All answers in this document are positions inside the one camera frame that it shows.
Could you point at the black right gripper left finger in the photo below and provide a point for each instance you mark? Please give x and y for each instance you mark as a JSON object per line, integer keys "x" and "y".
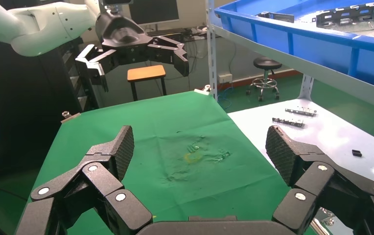
{"x": 76, "y": 191}

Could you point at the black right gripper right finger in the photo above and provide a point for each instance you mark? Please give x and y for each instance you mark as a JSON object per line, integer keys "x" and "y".
{"x": 323, "y": 181}

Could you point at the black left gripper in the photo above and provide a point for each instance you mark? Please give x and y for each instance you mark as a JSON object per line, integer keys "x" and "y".
{"x": 123, "y": 40}

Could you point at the large grey metal bracket part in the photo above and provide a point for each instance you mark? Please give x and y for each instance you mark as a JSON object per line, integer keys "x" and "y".
{"x": 352, "y": 18}

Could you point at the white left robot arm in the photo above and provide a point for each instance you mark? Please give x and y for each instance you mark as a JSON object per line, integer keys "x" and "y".
{"x": 41, "y": 27}

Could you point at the wooden top black stool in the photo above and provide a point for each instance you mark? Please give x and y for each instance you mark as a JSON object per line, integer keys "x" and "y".
{"x": 146, "y": 73}

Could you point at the small black plastic piece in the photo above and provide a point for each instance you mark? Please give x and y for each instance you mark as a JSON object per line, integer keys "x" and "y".
{"x": 356, "y": 153}

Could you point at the black computer monitor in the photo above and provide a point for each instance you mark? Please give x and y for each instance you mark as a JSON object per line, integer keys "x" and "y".
{"x": 154, "y": 11}

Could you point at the slim perforated metal strip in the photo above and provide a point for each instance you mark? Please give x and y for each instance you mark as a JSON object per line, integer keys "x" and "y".
{"x": 288, "y": 122}
{"x": 300, "y": 111}

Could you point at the silver cloth clamp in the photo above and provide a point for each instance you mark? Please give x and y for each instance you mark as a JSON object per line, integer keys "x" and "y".
{"x": 69, "y": 116}
{"x": 205, "y": 89}

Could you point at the green table cloth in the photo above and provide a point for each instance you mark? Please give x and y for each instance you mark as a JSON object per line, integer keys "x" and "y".
{"x": 180, "y": 136}

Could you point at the black cabinet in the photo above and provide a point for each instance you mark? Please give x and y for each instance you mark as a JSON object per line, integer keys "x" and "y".
{"x": 21, "y": 107}

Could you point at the black round swivel stool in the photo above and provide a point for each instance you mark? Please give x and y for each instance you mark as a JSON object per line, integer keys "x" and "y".
{"x": 266, "y": 66}

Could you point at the blue plastic bin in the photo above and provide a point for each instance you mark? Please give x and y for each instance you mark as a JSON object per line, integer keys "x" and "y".
{"x": 320, "y": 48}

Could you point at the grey metal shelf rack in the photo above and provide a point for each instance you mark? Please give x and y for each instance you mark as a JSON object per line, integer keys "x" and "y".
{"x": 271, "y": 48}

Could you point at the dark grey angled metal part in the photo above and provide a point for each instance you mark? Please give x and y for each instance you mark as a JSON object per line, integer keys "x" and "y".
{"x": 276, "y": 16}

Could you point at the white wall socket box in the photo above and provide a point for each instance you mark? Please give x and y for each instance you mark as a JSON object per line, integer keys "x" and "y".
{"x": 225, "y": 77}

